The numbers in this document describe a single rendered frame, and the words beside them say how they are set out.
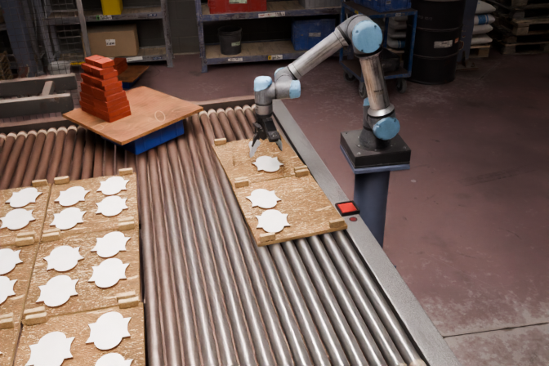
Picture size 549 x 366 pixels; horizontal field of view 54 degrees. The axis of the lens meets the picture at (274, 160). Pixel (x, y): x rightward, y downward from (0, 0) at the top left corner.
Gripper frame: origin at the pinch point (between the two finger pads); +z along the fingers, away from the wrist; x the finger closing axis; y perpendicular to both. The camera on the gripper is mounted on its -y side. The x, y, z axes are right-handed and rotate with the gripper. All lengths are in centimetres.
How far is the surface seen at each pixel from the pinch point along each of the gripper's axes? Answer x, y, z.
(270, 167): -0.2, -3.6, 4.2
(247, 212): 21.5, -31.1, 5.2
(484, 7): -399, 291, 40
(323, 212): -5.1, -43.2, 5.2
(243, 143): 1.6, 25.1, 5.2
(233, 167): 14.5, 4.7, 5.2
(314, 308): 21, -86, 7
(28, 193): 99, 20, 4
